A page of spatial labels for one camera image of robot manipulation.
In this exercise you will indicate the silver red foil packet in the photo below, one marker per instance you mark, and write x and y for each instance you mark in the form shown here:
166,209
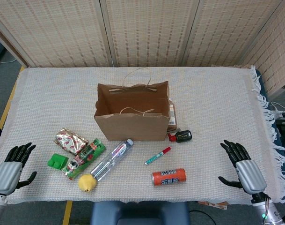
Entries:
67,140

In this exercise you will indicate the left black grey robot hand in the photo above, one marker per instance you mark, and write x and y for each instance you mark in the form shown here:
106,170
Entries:
7,174

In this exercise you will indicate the brown labelled juice bottle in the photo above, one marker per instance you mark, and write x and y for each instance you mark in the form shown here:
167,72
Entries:
172,116

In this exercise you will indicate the woven folding screen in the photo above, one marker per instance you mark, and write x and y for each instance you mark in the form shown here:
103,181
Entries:
144,35

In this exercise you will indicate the blue chair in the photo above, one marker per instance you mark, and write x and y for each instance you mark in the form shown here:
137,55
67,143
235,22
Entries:
140,213

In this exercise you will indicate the orange soda can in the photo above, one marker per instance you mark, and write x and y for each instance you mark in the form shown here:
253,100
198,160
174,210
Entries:
169,177

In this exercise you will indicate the black bottle with red cap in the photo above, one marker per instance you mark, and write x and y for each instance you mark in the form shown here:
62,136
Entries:
183,136

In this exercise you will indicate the green chips can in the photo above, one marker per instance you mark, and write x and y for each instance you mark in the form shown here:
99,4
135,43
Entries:
86,155

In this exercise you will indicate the clear plastic water bottle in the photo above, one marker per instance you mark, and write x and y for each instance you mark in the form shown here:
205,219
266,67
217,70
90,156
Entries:
109,159

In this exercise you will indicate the red capped marker pen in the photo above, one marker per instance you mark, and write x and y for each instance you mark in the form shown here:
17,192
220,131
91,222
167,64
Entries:
157,155

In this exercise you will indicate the brown paper bag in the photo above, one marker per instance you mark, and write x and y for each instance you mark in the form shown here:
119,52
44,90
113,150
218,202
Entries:
133,127

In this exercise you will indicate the white woven tablecloth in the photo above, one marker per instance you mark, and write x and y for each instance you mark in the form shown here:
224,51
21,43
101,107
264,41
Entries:
214,105

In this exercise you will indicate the right black grey robot hand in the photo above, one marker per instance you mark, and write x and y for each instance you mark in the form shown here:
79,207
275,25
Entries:
250,175

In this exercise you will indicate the orange printed paper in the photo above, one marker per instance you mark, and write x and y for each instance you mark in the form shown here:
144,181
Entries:
214,205

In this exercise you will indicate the white power strip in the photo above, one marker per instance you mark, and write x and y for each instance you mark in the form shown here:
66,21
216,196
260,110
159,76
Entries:
280,113

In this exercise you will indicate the small green plastic block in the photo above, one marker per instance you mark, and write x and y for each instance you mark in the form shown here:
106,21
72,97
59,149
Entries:
56,161

